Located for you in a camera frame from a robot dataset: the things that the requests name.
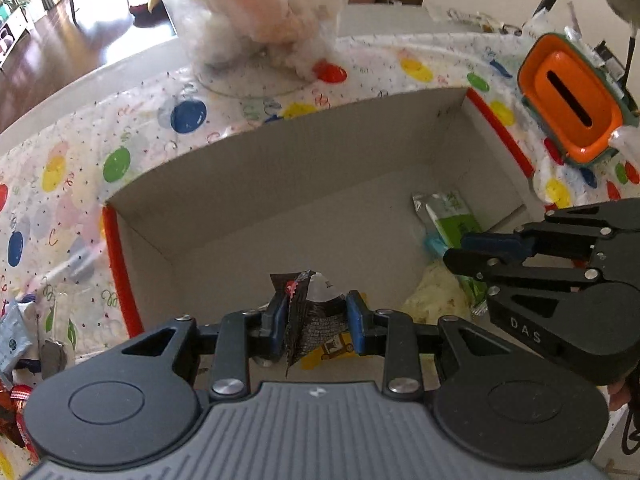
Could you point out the orange and green tissue box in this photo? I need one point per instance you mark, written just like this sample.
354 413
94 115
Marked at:
560 110

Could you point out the person's right hand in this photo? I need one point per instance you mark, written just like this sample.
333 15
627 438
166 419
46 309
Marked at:
620 394

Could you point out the balloon print tablecloth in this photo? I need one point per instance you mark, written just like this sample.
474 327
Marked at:
75 160

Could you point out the small teal packet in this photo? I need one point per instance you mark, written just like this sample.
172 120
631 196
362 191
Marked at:
434 246

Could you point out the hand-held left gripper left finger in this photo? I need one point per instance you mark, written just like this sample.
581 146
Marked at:
274 320

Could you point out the clear plastic container with bag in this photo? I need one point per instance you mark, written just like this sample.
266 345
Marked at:
250 10

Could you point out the grey-blue snack packet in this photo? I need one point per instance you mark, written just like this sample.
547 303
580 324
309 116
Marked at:
15 335

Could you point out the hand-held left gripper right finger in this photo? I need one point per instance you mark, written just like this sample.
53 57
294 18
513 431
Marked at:
356 322

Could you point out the black snack packet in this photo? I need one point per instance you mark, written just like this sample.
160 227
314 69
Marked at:
315 320

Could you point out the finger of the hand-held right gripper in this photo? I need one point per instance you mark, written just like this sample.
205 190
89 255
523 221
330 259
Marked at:
495 245
500 270

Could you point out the clear plastic wrapper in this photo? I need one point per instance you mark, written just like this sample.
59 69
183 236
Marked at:
480 21

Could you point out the red snack packet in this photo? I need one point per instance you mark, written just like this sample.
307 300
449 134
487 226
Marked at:
22 394

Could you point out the green snack packet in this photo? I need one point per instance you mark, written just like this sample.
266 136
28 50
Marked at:
450 215

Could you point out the red cardboard box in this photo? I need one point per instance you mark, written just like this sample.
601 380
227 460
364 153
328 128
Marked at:
310 180

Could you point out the pale yellow snack packet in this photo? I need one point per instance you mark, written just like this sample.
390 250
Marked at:
435 295

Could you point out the wooden television cabinet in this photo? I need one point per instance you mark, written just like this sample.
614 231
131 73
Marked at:
10 30

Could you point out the round floor cushion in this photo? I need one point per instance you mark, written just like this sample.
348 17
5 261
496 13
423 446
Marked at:
145 6

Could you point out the silver snack packet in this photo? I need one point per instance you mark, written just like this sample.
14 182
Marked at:
52 357

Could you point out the clear plastic bag scrap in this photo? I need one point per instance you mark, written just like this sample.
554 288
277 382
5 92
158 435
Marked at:
625 140

